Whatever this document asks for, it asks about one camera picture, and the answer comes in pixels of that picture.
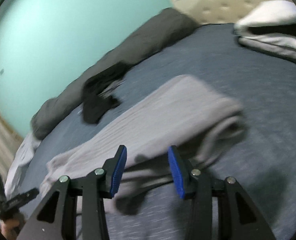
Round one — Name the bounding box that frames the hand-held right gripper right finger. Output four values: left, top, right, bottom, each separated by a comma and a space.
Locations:
167, 145, 277, 240

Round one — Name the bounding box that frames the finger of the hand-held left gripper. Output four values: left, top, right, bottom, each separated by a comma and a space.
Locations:
8, 188, 40, 206

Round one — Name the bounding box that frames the person's left hand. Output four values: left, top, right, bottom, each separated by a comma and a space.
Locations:
0, 218, 22, 238

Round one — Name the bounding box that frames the white folded garment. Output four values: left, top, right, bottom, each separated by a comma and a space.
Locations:
234, 0, 296, 28

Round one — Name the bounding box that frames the black garment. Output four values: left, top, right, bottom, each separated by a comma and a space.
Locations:
81, 61, 129, 125

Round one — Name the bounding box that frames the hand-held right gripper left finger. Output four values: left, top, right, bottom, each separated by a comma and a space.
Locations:
17, 144, 128, 240

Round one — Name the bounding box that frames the white-grey folded garment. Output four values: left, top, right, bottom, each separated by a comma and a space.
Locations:
237, 36, 296, 67

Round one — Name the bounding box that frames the pale crumpled sheet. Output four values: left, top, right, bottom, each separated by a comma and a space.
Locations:
3, 132, 43, 198

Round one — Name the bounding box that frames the dark grey rolled duvet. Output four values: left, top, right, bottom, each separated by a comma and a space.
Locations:
30, 7, 201, 141

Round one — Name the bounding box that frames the cream tufted headboard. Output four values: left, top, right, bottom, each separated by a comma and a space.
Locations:
161, 0, 296, 26

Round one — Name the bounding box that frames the grey knit sweater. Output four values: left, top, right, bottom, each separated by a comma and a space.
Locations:
39, 74, 246, 216

